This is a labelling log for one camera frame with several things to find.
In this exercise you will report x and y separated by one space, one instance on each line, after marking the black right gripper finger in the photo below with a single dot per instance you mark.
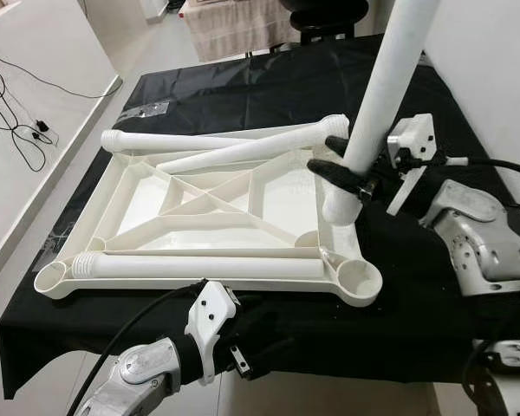
338 178
336 146

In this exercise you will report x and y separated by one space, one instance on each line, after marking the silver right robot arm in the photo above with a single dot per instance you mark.
481 234

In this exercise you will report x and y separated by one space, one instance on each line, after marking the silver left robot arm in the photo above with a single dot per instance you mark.
139 368

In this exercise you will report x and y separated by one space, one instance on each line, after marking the white plastic table top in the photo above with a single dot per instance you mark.
269 204

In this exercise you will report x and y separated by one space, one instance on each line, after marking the black tablecloth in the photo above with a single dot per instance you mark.
399 329

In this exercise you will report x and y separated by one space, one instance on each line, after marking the beige towel cloth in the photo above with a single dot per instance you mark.
234 30

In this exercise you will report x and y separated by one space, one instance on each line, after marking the small black power adapter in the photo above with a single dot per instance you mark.
42 126

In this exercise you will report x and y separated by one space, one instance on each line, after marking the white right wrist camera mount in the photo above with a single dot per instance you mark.
412 137

